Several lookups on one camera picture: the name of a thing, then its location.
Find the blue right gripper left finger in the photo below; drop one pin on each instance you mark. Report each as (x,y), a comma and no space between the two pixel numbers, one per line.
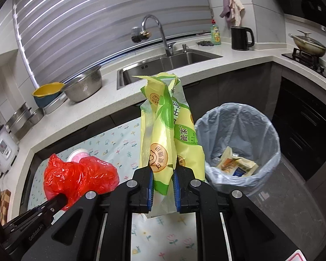
(150,189)

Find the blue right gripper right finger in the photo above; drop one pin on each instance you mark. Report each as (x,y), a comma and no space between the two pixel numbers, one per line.
(177,192)

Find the yellow green plastic bag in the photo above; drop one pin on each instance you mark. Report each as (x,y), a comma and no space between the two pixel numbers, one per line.
(168,138)

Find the red plastic bag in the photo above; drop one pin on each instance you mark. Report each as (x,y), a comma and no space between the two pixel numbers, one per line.
(76,179)

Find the trash bin with clear liner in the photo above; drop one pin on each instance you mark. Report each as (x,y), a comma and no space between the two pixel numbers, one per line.
(250,135)

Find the chrome kitchen faucet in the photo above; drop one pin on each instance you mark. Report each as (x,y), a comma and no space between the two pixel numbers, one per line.
(142,33)

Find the wooden cutting board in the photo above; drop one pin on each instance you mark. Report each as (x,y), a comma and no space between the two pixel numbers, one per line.
(4,203)

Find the floral light blue tablecloth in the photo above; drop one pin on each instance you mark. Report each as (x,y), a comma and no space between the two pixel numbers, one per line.
(168,237)

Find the snack wrappers in bin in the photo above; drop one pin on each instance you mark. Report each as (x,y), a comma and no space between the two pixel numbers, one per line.
(235,165)

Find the pink white paper cup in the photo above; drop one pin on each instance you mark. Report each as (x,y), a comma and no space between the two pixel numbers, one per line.
(77,155)

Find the white rice cooker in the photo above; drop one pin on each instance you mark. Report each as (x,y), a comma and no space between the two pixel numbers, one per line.
(8,150)

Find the stacked steel steamer pots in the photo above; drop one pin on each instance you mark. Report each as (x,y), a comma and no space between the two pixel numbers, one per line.
(17,124)

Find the small steel bowl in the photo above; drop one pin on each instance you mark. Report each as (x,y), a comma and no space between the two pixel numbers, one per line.
(36,116)

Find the steel colander bowl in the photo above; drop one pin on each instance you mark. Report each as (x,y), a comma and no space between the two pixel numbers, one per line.
(84,85)

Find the shallow steel tray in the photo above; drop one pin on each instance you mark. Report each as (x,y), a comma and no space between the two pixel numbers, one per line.
(56,103)

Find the stainless steel sink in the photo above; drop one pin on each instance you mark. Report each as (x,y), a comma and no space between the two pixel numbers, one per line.
(152,66)

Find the yellow teal plastic basin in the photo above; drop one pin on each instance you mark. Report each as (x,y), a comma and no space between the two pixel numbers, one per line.
(45,94)

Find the dark steel wool scrubber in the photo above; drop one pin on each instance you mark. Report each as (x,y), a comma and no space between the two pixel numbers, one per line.
(204,43)

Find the green dish soap bottle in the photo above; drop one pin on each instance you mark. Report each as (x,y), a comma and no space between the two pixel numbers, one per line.
(215,33)

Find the black electric kettle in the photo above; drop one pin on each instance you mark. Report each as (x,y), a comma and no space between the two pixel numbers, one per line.
(242,38)

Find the purple hanging cloth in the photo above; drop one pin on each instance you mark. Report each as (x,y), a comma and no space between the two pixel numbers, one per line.
(226,12)

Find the grey zebra window blind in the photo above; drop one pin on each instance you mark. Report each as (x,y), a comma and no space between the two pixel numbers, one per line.
(60,38)

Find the black gas stove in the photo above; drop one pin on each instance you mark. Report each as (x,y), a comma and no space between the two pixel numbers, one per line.
(307,60)

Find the pink hanging cloth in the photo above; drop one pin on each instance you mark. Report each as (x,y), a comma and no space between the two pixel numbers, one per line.
(236,7)

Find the wok with glass lid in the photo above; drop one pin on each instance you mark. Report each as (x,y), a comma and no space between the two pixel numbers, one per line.
(307,44)

